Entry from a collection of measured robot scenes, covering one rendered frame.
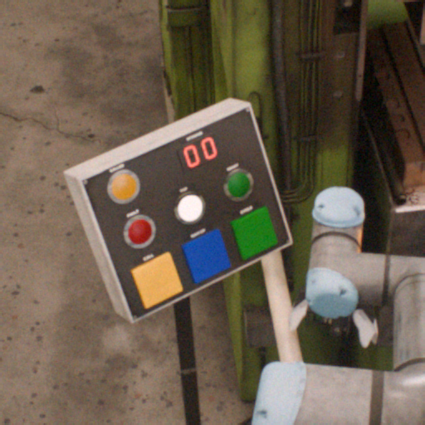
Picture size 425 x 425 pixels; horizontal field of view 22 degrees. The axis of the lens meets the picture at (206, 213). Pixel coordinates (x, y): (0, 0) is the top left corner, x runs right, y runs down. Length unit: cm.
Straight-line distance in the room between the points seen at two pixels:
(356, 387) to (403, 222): 98
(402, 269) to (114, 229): 53
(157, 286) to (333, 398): 75
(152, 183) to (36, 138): 185
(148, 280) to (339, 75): 57
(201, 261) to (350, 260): 41
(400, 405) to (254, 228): 81
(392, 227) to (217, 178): 43
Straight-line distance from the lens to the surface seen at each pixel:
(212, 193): 196
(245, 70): 214
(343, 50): 215
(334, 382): 127
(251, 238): 200
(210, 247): 197
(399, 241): 226
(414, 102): 230
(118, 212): 190
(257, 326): 264
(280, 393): 126
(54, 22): 420
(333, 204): 168
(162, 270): 194
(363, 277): 162
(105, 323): 318
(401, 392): 127
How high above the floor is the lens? 251
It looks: 47 degrees down
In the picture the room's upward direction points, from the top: 4 degrees counter-clockwise
